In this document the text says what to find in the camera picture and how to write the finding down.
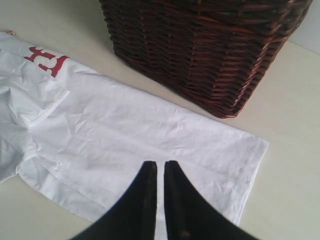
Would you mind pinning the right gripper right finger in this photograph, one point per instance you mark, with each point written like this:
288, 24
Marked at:
188, 216

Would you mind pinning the white t-shirt red print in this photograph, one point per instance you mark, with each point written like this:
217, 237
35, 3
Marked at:
79, 138

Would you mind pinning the dark red wicker basket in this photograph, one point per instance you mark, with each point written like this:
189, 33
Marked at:
213, 53

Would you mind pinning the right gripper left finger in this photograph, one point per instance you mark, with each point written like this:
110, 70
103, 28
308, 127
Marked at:
133, 216

